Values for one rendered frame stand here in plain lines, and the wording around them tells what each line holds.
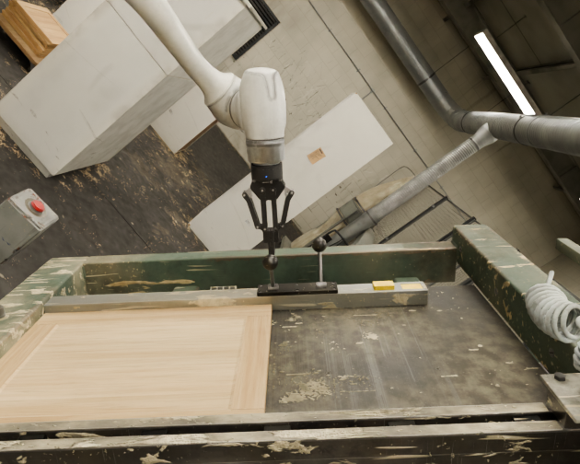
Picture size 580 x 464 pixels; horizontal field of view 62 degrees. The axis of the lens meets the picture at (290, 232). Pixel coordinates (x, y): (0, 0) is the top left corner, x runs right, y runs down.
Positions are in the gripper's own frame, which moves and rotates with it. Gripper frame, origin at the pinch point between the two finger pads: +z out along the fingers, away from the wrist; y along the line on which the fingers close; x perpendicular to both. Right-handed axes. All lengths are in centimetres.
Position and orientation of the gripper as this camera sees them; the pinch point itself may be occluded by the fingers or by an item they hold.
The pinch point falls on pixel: (271, 242)
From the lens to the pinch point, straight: 120.7
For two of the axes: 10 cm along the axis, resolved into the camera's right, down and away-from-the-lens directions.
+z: 0.4, 9.4, 3.3
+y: -10.0, 0.4, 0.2
